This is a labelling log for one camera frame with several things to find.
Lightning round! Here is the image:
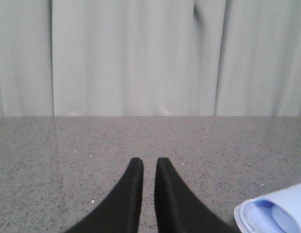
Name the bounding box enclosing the pale grey-green curtain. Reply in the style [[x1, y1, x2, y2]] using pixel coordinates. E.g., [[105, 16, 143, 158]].
[[0, 0, 301, 117]]

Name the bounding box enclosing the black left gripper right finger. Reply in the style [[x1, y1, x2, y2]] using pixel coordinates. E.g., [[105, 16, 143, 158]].
[[155, 158, 236, 233]]

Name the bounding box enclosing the light blue slipper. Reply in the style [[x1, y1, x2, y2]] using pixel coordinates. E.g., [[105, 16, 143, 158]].
[[234, 183, 301, 233]]

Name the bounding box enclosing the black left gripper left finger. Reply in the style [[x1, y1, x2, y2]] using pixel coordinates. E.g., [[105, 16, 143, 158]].
[[67, 158, 144, 233]]

